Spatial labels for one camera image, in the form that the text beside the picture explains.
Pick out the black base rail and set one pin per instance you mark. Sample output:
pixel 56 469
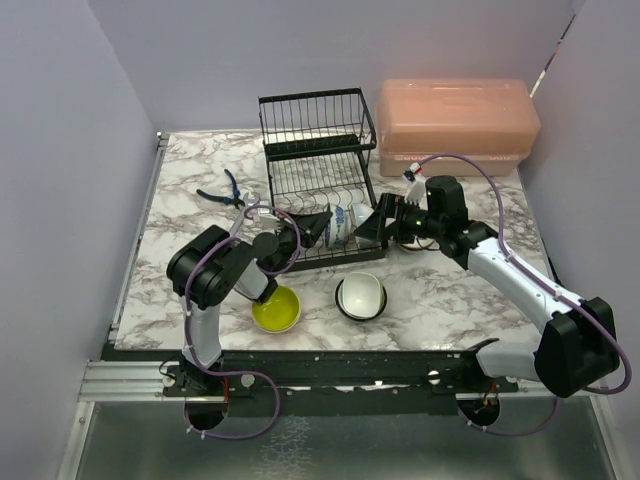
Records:
pixel 313 383

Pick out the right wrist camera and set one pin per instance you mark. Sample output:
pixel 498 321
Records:
pixel 416 189

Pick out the pink plastic storage box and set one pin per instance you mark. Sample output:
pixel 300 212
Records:
pixel 491 121

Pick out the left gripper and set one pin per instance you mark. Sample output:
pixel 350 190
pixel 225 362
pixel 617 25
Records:
pixel 311 226

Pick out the black wire dish rack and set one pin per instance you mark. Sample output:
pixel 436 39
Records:
pixel 317 147

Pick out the blue floral bowl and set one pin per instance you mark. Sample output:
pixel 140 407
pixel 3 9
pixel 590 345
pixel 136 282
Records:
pixel 338 229

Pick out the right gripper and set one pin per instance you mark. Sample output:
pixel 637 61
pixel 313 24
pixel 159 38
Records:
pixel 374 226

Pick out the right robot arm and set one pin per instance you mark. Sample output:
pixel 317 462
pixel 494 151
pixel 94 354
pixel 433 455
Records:
pixel 575 349

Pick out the yellow-green bowl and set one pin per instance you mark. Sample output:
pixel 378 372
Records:
pixel 280 313

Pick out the black rimmed bowl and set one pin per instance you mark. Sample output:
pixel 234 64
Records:
pixel 339 304

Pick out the silver wrench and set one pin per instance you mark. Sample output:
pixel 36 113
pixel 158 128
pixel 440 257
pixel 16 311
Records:
pixel 249 199

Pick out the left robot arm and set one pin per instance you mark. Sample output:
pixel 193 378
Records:
pixel 206 270

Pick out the aluminium frame rail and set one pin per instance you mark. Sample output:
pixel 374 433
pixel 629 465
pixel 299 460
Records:
pixel 114 381

